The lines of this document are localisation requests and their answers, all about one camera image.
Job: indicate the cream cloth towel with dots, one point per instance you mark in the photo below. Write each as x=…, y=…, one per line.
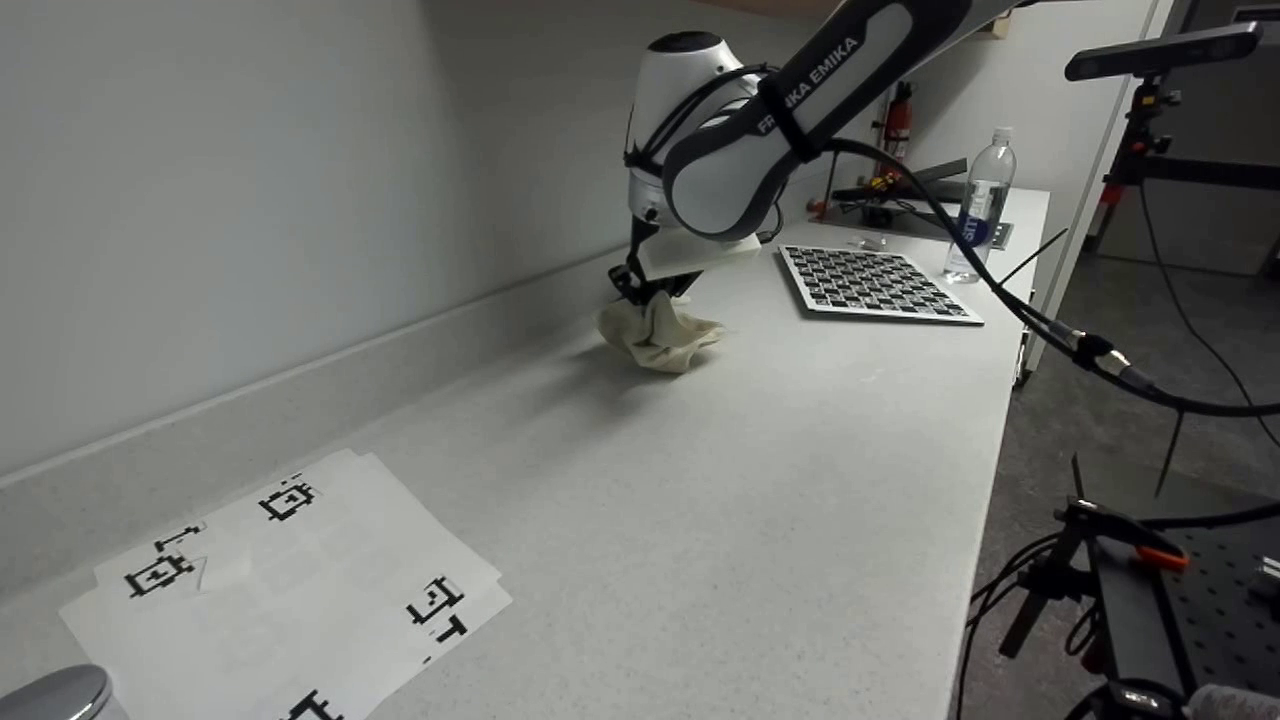
x=658, y=337

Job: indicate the black tripod with cables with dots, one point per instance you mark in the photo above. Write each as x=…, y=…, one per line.
x=1176, y=611

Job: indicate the red clamp tool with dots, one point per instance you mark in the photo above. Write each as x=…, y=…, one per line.
x=894, y=134

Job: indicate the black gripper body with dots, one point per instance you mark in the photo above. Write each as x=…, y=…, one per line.
x=650, y=275

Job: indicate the checkerboard calibration board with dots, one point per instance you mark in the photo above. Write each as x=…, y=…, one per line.
x=863, y=285

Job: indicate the white paper sheet with markers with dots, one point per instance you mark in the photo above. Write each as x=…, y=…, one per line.
x=310, y=599

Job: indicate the black camera on stand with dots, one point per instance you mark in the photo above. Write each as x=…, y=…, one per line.
x=1150, y=58

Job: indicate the clear plastic water bottle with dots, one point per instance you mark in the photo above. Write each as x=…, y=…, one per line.
x=990, y=180

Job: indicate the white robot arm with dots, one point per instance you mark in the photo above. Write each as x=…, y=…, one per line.
x=713, y=140

